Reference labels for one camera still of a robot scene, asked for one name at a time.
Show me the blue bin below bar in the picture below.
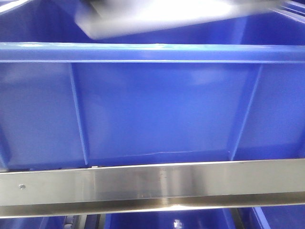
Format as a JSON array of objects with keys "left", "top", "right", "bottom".
[{"left": 0, "top": 205, "right": 305, "bottom": 229}]

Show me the small silver metal tray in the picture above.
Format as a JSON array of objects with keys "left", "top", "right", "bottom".
[{"left": 75, "top": 0, "right": 282, "bottom": 40}]

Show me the steel front rack bar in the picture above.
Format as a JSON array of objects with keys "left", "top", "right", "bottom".
[{"left": 0, "top": 158, "right": 305, "bottom": 218}]

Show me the blue plastic box right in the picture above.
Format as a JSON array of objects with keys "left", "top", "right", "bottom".
[{"left": 0, "top": 0, "right": 305, "bottom": 171}]

